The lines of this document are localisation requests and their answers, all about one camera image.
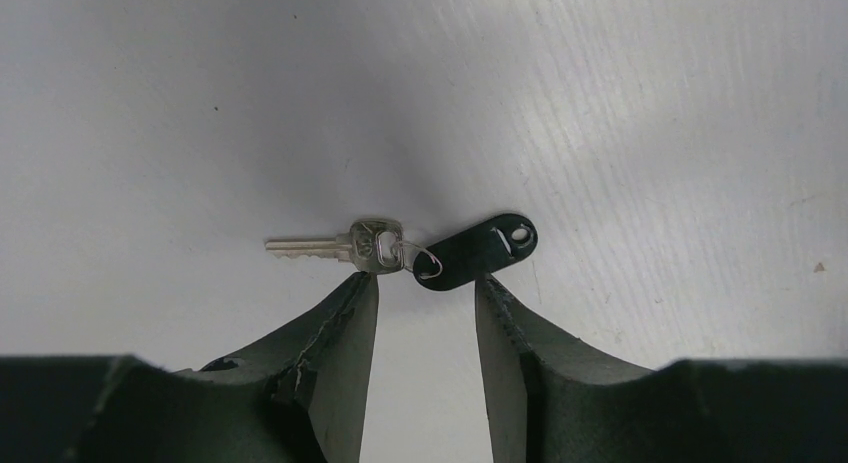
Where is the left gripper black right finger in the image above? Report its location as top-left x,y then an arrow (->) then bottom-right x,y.
475,276 -> 847,462

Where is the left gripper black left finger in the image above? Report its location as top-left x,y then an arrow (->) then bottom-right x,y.
1,273 -> 379,462

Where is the key with black head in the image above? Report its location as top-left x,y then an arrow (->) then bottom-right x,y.
265,213 -> 539,292

